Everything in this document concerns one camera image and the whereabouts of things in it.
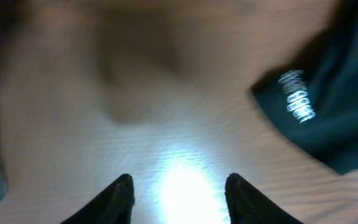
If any black polo shirt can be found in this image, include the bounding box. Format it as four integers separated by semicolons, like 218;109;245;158
252;0;358;175

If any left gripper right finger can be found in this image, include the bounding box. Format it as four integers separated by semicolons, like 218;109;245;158
225;173;303;224

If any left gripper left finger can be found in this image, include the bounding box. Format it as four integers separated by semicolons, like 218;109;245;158
62;174;135;224

